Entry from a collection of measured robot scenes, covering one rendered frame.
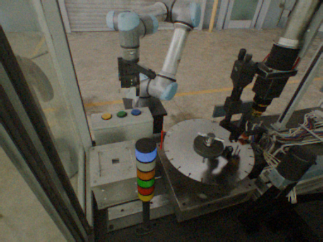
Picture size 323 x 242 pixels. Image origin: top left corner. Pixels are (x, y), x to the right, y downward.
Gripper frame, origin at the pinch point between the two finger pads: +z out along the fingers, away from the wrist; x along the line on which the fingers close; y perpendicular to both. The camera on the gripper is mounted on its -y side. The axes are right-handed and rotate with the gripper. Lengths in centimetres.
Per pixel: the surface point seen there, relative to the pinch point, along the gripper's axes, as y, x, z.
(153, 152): 6, 50, -18
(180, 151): -8.5, 34.0, 2.1
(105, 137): 17.0, 6.9, 14.1
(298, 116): -106, 8, 22
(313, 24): -38, 37, -39
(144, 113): -2.9, 1.7, 7.4
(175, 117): -67, -102, 97
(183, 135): -12.7, 26.2, 2.1
